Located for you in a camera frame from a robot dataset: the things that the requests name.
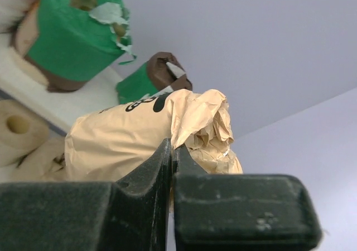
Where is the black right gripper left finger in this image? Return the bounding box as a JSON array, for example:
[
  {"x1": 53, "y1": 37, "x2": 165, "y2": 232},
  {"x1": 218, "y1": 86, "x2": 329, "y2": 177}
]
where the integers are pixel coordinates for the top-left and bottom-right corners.
[{"x1": 1, "y1": 140, "x2": 171, "y2": 250}]

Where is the green roll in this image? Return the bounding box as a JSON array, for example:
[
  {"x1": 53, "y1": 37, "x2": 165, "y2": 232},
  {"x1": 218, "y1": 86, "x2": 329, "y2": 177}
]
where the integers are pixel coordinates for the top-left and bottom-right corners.
[
  {"x1": 11, "y1": 0, "x2": 132, "y2": 93},
  {"x1": 116, "y1": 52, "x2": 192, "y2": 104}
]

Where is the brown paper roll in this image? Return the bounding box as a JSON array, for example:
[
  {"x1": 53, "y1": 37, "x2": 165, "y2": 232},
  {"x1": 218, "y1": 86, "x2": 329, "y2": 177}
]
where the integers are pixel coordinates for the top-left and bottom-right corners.
[
  {"x1": 10, "y1": 137, "x2": 66, "y2": 182},
  {"x1": 64, "y1": 88, "x2": 243, "y2": 214}
]

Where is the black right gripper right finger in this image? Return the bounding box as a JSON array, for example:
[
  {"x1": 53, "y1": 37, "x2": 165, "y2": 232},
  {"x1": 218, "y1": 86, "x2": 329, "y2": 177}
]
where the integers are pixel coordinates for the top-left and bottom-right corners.
[{"x1": 172, "y1": 146, "x2": 321, "y2": 250}]

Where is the white dotted roll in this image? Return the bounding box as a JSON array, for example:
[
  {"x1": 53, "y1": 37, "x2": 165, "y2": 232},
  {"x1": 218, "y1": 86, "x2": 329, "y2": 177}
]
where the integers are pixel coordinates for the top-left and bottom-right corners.
[{"x1": 1, "y1": 0, "x2": 37, "y2": 33}]

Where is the white two-tier shelf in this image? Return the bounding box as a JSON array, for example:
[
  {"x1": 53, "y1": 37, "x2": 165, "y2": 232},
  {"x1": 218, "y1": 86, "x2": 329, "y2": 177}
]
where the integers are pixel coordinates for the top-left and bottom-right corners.
[{"x1": 0, "y1": 33, "x2": 122, "y2": 134}]

